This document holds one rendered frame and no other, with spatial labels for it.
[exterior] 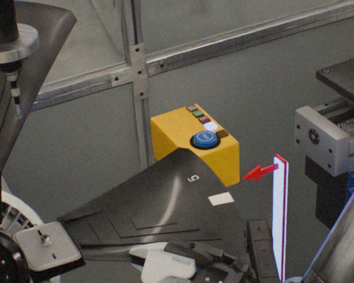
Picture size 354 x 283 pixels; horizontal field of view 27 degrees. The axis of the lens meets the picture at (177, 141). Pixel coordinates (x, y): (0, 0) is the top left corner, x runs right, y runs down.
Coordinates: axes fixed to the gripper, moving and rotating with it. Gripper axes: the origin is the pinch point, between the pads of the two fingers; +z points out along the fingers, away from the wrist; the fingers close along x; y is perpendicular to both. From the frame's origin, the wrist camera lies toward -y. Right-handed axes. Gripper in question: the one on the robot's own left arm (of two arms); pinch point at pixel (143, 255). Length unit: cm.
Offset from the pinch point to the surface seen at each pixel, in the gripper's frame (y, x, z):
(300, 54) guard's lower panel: -106, 40, 14
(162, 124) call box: -40.5, 15.2, 19.2
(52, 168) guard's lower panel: -49, 44, 56
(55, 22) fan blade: -14.3, -22.0, 16.6
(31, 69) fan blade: -8.3, -18.8, 17.1
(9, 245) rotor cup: 9.4, -7.4, 11.3
